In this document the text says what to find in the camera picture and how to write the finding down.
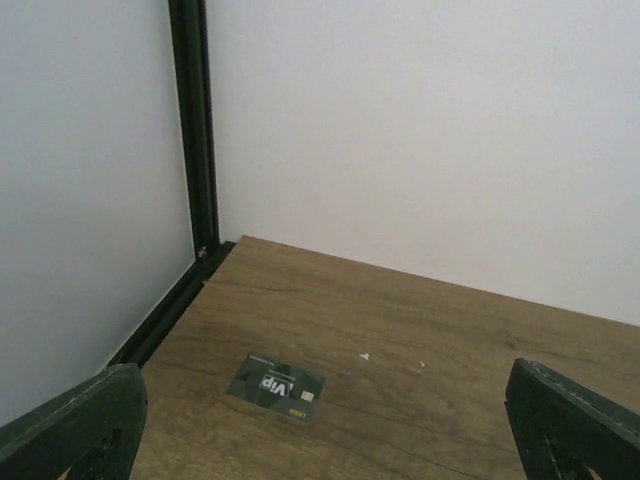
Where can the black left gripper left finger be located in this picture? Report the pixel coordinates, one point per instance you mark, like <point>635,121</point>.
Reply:
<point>92,431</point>

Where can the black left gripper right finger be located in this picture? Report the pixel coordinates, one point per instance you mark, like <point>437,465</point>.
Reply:
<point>564,430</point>

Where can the black VIP card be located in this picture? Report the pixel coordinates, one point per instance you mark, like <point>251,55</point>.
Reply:
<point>282,388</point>

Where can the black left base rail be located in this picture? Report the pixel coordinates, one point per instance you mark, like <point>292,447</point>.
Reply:
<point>146,339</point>

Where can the black left frame post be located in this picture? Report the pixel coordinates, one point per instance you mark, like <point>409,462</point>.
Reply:
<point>190,50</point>

